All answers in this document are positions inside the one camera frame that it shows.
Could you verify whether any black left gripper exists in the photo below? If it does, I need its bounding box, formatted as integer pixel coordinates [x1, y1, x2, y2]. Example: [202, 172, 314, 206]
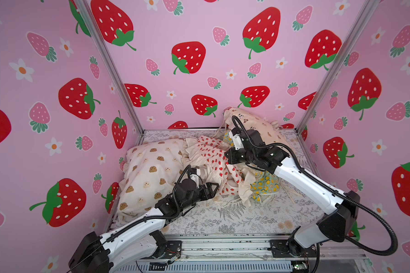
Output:
[179, 182, 219, 213]

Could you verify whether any cream bear print pillow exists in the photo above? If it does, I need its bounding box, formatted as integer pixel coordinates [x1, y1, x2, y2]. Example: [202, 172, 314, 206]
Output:
[117, 138, 186, 223]

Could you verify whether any red strawberry print pillow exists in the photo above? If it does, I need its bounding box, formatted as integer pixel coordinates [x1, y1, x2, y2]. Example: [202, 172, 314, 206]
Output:
[183, 135, 256, 207]

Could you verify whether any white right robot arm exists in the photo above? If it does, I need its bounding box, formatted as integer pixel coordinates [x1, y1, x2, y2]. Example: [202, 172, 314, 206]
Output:
[225, 128, 359, 256]

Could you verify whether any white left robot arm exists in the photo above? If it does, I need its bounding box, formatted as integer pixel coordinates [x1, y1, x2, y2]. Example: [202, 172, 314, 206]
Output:
[68, 179, 219, 273]

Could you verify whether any beige animal print pillow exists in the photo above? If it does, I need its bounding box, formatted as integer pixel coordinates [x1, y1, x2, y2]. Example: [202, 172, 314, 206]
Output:
[223, 107, 300, 171]

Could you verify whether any yellow lemon print pillow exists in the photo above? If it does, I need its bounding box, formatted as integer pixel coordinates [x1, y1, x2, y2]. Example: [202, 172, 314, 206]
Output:
[221, 131, 282, 204]

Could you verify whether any floral pattern table mat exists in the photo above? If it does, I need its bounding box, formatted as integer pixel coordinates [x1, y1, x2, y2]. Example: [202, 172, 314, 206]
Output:
[109, 129, 342, 236]

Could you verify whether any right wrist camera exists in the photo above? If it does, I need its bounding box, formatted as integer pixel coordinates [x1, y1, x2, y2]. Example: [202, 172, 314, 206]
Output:
[229, 128, 244, 150]

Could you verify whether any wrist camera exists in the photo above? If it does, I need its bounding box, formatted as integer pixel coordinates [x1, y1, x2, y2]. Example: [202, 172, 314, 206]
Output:
[187, 167, 204, 187]
[229, 128, 244, 150]

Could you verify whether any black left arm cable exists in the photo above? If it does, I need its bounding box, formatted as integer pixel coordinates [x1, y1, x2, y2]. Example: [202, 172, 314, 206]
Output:
[68, 164, 206, 273]

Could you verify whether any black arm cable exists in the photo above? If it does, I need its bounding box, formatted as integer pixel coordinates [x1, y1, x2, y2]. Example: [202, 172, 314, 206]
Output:
[231, 115, 399, 257]
[68, 164, 206, 273]

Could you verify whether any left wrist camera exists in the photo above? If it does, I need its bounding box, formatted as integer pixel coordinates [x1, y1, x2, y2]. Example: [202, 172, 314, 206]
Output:
[187, 167, 204, 187]

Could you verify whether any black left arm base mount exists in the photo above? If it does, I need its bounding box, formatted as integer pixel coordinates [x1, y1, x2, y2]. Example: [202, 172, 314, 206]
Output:
[150, 230, 182, 261]

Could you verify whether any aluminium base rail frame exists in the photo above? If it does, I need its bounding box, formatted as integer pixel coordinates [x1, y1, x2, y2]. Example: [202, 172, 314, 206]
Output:
[113, 234, 376, 273]

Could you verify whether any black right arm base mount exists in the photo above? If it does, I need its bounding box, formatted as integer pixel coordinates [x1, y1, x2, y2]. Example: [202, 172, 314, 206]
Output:
[268, 239, 317, 258]

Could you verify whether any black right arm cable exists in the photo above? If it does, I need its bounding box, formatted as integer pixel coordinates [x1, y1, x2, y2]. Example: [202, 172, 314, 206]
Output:
[231, 115, 399, 257]

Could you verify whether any aluminium frame corner post left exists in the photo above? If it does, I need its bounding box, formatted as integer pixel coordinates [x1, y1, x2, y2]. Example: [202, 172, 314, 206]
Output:
[76, 1, 144, 135]

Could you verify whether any aluminium frame corner post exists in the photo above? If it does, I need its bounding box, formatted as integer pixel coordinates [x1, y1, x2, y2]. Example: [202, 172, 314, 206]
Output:
[295, 0, 379, 136]
[76, 1, 144, 135]

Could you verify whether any aluminium frame corner post right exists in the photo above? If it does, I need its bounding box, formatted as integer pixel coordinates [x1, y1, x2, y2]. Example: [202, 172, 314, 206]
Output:
[295, 0, 379, 136]

